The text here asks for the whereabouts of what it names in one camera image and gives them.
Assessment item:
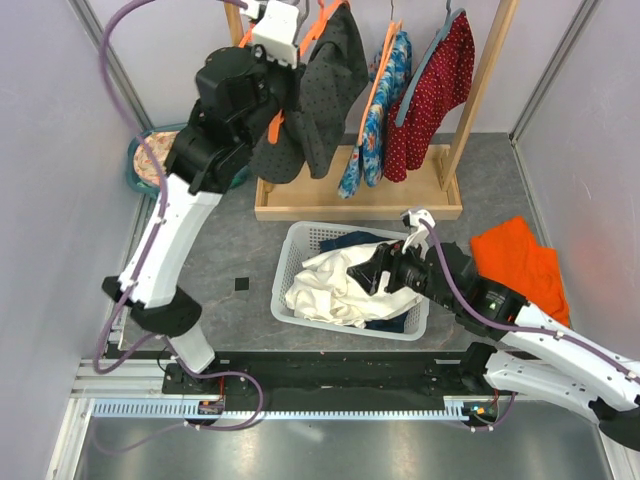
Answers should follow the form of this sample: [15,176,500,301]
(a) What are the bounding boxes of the orange folded cloth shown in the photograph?
[470,216,570,327]

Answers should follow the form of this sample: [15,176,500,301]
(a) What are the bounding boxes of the white plastic laundry basket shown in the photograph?
[271,221,429,341]

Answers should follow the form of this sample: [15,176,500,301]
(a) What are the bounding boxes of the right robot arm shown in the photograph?
[347,241,639,450]

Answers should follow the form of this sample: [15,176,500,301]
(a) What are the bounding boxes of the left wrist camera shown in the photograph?
[239,1,300,69]

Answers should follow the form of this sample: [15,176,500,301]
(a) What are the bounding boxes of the small black square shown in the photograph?
[234,277,250,291]

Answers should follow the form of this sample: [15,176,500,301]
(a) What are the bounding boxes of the wooden clothes rack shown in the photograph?
[254,1,519,222]

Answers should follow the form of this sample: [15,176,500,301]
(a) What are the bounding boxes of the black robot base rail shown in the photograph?
[162,343,509,404]

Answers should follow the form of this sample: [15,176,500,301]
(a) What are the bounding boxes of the orange hanger of floral skirt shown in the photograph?
[356,20,403,146]

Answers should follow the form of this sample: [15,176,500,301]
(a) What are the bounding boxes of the dark blue denim skirt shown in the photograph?
[319,231,408,333]

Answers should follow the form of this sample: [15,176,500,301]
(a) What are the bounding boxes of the teal basket with floral cloth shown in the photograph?
[124,128,251,195]

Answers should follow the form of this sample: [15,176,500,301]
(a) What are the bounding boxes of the red polka dot skirt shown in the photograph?
[383,13,475,183]

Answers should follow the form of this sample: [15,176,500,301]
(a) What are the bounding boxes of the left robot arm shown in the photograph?
[102,44,305,374]

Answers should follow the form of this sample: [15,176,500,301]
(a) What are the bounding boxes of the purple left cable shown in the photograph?
[91,0,266,454]

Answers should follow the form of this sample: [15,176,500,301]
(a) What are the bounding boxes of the grey dotted skirt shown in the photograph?
[249,2,369,184]

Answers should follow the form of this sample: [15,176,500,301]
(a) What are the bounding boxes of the blue floral skirt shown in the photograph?
[338,30,412,199]

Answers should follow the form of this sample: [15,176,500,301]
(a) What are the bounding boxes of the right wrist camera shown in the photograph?
[401,207,436,254]

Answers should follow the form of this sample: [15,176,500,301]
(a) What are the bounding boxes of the white pleated skirt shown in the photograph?
[284,241,422,329]

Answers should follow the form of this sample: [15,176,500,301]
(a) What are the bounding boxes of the blue-grey hanger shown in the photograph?
[394,0,466,128]

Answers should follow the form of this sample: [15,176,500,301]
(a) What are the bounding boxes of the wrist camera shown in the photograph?
[401,207,436,254]
[239,1,300,69]

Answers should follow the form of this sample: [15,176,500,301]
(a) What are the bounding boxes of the orange hanger of grey skirt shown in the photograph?
[239,1,349,145]

